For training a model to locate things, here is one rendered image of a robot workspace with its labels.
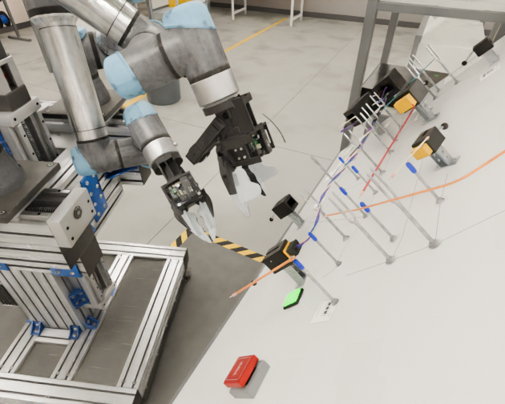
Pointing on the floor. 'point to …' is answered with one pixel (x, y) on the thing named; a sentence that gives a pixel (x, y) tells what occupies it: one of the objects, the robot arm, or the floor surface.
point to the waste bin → (165, 94)
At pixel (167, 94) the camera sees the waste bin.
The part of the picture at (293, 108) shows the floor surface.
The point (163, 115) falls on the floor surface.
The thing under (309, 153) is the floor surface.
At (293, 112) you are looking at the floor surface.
